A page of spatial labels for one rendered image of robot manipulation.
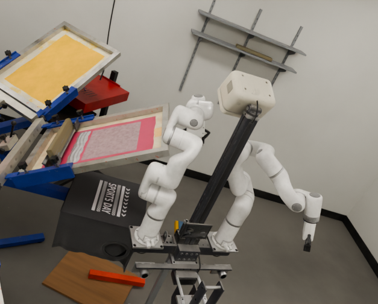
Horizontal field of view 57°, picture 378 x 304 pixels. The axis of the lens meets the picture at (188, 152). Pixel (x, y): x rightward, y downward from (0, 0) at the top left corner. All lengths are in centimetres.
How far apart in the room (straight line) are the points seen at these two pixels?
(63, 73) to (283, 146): 284
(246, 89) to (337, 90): 303
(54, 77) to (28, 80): 18
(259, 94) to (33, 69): 186
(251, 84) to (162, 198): 63
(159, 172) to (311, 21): 292
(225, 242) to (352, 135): 317
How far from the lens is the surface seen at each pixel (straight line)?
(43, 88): 270
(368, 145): 497
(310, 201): 173
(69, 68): 280
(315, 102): 437
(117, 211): 215
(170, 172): 148
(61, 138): 202
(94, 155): 189
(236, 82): 145
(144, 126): 203
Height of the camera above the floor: 235
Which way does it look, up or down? 27 degrees down
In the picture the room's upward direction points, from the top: 24 degrees clockwise
